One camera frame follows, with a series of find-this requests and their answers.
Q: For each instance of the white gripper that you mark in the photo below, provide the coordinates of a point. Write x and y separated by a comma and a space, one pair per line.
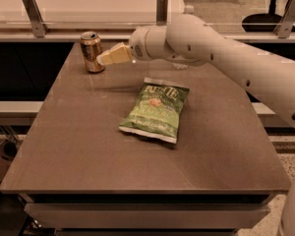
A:
137, 45

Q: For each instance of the orange soda can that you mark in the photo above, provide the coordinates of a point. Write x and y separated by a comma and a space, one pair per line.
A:
91, 48

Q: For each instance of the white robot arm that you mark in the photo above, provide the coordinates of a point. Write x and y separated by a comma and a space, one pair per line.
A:
188, 40

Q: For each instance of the green chip bag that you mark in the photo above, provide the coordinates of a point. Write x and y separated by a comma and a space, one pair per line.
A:
156, 113

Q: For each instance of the clear plastic water bottle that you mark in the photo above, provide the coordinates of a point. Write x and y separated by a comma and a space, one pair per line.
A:
189, 9

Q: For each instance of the brown table with drawers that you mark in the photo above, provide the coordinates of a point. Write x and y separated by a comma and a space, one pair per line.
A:
79, 174

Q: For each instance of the black office chair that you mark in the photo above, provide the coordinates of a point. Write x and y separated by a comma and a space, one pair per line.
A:
262, 22

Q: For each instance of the middle metal railing bracket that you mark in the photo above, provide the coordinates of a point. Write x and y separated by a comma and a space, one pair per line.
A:
161, 12

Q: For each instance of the metal railing bracket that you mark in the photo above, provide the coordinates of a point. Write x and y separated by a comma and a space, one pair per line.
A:
161, 12
285, 26
38, 27

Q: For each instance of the left metal railing bracket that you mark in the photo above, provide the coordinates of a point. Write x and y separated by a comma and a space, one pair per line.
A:
38, 27

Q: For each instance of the right metal railing bracket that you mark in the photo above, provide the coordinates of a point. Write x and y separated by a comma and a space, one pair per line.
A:
285, 26

